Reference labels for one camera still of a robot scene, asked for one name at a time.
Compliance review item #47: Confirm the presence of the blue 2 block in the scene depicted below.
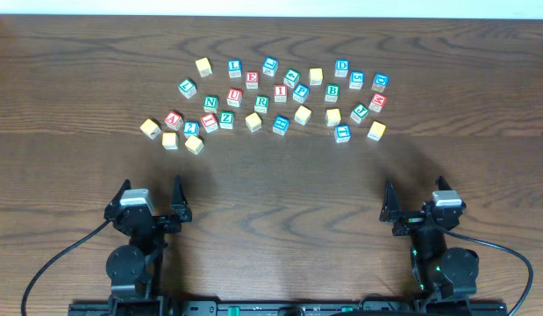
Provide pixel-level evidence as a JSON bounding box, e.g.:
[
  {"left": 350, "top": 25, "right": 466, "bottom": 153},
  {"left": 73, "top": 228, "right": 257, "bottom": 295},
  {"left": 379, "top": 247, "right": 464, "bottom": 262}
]
[{"left": 182, "top": 121, "right": 200, "bottom": 139}]

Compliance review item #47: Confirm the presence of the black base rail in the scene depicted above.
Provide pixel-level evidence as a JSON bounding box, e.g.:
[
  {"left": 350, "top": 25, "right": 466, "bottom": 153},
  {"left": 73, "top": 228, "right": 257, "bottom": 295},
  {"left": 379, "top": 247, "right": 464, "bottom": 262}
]
[{"left": 68, "top": 297, "right": 508, "bottom": 316}]

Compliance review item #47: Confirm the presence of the green N block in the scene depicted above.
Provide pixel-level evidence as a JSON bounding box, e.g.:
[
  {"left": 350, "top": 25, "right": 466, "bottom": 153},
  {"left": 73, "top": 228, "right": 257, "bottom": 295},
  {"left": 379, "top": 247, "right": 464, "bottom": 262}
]
[{"left": 203, "top": 95, "right": 219, "bottom": 113}]

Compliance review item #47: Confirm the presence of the yellow block right centre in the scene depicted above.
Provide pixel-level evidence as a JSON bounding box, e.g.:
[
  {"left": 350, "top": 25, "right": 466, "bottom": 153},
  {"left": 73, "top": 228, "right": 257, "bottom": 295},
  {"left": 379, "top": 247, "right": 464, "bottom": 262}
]
[{"left": 325, "top": 108, "right": 341, "bottom": 127}]

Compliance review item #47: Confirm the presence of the red A block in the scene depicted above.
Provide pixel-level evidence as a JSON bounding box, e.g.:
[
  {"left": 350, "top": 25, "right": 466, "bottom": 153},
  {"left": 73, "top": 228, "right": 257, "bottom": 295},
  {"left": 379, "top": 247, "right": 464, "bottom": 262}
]
[{"left": 164, "top": 111, "right": 184, "bottom": 131}]

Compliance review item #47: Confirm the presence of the yellow block top centre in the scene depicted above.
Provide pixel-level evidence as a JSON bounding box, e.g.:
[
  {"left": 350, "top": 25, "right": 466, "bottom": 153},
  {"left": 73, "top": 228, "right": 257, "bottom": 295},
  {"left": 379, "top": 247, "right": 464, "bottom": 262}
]
[{"left": 309, "top": 68, "right": 324, "bottom": 86}]

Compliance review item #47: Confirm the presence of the right black cable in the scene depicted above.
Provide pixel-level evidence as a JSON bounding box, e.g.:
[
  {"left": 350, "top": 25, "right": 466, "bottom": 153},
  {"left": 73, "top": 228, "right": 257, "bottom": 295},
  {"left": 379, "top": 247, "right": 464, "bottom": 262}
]
[{"left": 428, "top": 214, "right": 535, "bottom": 316}]

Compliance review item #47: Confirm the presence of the yellow C block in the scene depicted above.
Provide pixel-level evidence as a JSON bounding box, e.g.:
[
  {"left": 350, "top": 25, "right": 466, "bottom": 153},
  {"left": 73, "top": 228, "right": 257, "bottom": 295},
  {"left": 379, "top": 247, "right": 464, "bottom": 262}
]
[{"left": 162, "top": 133, "right": 179, "bottom": 150}]

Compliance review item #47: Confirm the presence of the left black cable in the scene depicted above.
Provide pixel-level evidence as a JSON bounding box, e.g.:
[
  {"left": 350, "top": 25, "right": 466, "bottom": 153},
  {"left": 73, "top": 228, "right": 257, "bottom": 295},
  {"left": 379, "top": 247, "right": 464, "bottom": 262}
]
[{"left": 20, "top": 219, "right": 112, "bottom": 316}]

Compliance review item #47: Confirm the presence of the yellow M block far right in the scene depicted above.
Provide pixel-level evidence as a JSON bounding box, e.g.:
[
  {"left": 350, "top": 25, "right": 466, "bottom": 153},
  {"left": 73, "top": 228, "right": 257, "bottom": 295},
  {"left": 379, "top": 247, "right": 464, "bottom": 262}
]
[{"left": 367, "top": 121, "right": 386, "bottom": 141}]

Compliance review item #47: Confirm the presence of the green B block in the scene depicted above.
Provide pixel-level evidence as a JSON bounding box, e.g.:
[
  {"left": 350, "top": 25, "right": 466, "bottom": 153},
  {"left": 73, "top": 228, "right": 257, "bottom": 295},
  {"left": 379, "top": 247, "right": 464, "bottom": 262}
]
[{"left": 325, "top": 83, "right": 340, "bottom": 103}]

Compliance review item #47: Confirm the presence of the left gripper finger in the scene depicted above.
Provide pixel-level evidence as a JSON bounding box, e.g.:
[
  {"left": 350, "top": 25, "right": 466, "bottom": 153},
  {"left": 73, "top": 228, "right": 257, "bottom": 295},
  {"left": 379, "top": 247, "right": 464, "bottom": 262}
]
[
  {"left": 110, "top": 179, "right": 131, "bottom": 206},
  {"left": 170, "top": 175, "right": 189, "bottom": 212}
]

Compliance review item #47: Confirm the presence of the blue 5 block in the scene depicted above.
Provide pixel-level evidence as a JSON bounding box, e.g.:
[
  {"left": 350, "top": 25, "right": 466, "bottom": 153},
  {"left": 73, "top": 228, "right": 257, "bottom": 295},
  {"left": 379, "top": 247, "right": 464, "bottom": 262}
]
[{"left": 348, "top": 71, "right": 365, "bottom": 90}]

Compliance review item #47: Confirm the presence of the green J block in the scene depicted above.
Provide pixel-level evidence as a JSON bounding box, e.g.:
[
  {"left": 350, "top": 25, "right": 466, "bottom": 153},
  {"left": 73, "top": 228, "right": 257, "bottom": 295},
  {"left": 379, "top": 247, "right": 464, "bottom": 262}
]
[{"left": 350, "top": 103, "right": 369, "bottom": 124}]

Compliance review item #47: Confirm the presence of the red U block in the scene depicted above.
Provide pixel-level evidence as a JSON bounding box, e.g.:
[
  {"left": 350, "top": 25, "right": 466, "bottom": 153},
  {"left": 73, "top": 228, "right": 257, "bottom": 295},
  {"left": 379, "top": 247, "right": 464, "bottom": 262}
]
[{"left": 226, "top": 88, "right": 243, "bottom": 107}]

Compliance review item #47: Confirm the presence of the red E block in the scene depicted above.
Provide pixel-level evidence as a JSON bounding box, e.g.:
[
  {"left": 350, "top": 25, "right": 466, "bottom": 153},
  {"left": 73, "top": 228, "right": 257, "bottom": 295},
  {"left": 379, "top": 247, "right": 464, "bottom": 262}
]
[{"left": 246, "top": 71, "right": 260, "bottom": 90}]

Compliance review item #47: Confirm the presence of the yellow S block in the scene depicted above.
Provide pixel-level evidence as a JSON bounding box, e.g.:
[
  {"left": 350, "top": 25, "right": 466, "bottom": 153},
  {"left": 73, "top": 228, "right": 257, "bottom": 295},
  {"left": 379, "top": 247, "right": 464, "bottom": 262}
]
[{"left": 295, "top": 105, "right": 311, "bottom": 126}]

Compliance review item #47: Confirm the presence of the green Z block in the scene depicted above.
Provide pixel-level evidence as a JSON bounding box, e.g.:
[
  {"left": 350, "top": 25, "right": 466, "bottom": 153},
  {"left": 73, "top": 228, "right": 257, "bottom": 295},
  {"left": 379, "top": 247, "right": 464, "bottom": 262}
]
[{"left": 219, "top": 111, "right": 234, "bottom": 130}]

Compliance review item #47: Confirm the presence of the blue P block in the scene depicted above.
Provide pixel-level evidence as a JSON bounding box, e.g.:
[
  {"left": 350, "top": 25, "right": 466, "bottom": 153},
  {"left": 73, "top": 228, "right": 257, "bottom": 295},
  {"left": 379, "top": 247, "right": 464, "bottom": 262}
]
[{"left": 292, "top": 83, "right": 310, "bottom": 104}]

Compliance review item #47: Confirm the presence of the green L block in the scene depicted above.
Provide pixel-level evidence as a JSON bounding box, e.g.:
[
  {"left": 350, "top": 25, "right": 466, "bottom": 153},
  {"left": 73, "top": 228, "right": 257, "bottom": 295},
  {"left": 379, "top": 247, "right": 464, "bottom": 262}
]
[{"left": 178, "top": 78, "right": 196, "bottom": 99}]

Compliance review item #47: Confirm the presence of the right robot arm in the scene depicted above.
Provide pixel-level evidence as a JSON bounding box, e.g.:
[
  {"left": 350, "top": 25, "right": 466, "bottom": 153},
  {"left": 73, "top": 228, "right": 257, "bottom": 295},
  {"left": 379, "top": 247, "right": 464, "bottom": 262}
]
[{"left": 379, "top": 176, "right": 479, "bottom": 307}]

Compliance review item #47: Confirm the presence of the blue T block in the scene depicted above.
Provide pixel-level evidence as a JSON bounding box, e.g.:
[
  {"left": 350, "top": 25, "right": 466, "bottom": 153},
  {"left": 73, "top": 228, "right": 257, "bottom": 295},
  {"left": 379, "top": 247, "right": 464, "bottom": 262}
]
[{"left": 334, "top": 125, "right": 352, "bottom": 143}]

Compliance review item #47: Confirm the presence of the green R block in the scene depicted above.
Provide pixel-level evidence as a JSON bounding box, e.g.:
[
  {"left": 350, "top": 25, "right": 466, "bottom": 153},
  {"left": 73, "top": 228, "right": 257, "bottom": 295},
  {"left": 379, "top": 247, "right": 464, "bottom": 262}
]
[{"left": 254, "top": 95, "right": 269, "bottom": 113}]

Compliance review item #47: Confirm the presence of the black cable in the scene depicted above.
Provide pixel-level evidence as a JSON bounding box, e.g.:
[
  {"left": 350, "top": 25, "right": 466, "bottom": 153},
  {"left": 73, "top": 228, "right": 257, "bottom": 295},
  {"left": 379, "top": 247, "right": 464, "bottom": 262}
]
[
  {"left": 428, "top": 214, "right": 535, "bottom": 316},
  {"left": 20, "top": 219, "right": 112, "bottom": 316}
]

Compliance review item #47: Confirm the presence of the yellow block bottom left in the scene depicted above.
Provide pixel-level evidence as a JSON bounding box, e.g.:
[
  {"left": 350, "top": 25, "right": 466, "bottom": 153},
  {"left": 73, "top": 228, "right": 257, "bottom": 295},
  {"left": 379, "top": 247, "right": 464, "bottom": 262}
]
[{"left": 184, "top": 135, "right": 204, "bottom": 154}]

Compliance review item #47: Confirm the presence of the blue d block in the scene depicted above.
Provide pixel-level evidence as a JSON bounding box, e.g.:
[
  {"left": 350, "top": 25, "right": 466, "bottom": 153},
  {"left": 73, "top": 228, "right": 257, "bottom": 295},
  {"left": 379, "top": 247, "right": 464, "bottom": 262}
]
[
  {"left": 371, "top": 73, "right": 389, "bottom": 93},
  {"left": 334, "top": 59, "right": 350, "bottom": 77}
]

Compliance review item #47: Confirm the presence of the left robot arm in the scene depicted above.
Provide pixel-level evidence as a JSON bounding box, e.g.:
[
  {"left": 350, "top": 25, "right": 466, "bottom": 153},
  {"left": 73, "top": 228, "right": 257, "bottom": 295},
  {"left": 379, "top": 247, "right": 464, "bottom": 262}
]
[{"left": 104, "top": 176, "right": 192, "bottom": 299}]

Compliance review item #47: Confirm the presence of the red I block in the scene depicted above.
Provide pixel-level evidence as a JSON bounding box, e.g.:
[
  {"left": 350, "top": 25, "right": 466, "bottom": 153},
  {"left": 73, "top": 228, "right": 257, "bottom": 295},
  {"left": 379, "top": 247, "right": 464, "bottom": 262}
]
[{"left": 274, "top": 84, "right": 288, "bottom": 103}]

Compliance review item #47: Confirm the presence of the yellow block far left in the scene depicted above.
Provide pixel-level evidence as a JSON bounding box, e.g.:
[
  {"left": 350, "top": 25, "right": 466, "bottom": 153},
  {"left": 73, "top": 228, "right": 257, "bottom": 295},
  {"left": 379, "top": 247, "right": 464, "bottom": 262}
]
[{"left": 140, "top": 118, "right": 161, "bottom": 140}]

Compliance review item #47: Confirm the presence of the blue E block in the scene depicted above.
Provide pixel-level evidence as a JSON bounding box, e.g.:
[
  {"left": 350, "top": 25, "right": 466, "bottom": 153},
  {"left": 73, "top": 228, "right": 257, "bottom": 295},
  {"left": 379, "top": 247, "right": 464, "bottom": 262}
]
[{"left": 272, "top": 116, "right": 289, "bottom": 136}]

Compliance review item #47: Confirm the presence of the red M block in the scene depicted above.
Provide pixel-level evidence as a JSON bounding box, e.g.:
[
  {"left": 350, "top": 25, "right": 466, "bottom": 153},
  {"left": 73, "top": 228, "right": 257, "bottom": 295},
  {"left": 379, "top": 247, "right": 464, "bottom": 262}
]
[{"left": 368, "top": 93, "right": 388, "bottom": 112}]

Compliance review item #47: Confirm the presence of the plain yellow block top left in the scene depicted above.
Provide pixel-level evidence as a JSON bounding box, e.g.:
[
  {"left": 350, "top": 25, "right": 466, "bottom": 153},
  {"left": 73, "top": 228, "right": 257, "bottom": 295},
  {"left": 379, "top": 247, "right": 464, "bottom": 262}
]
[{"left": 196, "top": 57, "right": 212, "bottom": 77}]

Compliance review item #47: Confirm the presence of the red 1 block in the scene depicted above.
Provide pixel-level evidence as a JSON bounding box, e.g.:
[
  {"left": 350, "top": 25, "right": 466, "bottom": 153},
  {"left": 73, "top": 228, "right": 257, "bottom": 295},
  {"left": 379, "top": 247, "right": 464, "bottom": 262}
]
[{"left": 201, "top": 113, "right": 219, "bottom": 133}]

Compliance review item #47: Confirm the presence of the blue D block far right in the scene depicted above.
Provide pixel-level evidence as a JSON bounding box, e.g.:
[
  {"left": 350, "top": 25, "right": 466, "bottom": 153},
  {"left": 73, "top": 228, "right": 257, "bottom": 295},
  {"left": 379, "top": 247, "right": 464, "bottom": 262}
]
[{"left": 371, "top": 73, "right": 389, "bottom": 93}]

